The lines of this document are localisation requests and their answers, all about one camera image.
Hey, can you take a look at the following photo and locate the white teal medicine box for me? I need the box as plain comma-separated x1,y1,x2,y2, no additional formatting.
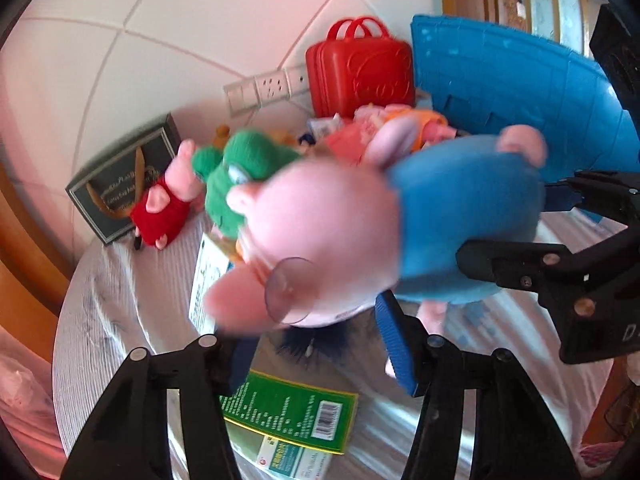
255,437,332,480

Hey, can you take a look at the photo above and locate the white blue wipes packet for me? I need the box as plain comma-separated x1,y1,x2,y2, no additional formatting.
307,114,345,142

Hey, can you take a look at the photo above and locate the green frog hat duck plush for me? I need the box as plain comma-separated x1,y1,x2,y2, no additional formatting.
191,129,300,240

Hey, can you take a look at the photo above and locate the dark blue furry toy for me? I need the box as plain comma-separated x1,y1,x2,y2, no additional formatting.
277,318,380,362

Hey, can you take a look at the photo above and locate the pink pig plush blue body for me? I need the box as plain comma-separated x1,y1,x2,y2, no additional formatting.
204,125,547,334

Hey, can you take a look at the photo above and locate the blue plastic storage crate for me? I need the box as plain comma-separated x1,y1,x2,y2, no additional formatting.
410,13,640,226

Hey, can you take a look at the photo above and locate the green medicine box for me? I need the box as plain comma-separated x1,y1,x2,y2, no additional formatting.
220,370,358,455

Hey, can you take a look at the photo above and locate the white wall socket panel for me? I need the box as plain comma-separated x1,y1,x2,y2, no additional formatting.
224,64,309,116

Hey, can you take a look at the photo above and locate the black framed gift box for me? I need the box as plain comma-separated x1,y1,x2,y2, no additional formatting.
66,114,181,245

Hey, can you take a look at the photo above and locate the pig plush orange dress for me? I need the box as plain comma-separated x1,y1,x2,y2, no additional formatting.
354,104,460,154

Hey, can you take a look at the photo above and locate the white blue medicine box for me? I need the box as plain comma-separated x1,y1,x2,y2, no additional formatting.
188,233,231,335

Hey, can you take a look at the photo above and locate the pink pig plush red dress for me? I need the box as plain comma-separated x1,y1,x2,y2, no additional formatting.
130,139,205,250

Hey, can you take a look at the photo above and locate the red toy suitcase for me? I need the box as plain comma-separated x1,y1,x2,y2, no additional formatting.
306,16,416,118

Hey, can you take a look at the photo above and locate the pink floral tissue pack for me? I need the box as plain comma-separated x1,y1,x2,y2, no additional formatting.
323,122,378,166

